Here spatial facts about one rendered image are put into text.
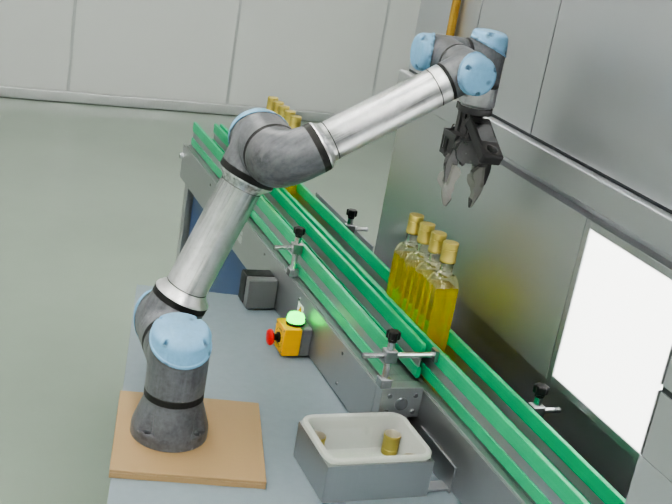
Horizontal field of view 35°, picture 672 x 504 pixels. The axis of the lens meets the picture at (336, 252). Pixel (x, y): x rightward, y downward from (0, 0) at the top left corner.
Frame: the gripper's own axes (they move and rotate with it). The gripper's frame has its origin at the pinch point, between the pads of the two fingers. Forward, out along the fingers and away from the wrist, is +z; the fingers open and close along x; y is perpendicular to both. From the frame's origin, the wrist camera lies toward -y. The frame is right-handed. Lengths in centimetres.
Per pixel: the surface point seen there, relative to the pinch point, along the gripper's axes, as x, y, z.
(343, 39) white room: -193, 589, 62
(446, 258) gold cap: 1.1, -1.5, 12.1
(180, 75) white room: -70, 586, 101
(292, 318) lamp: 21, 29, 41
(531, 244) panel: -12.0, -11.5, 4.5
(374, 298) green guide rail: 6.9, 17.2, 29.8
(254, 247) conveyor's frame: 18, 78, 42
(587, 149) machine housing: -15.1, -17.9, -17.9
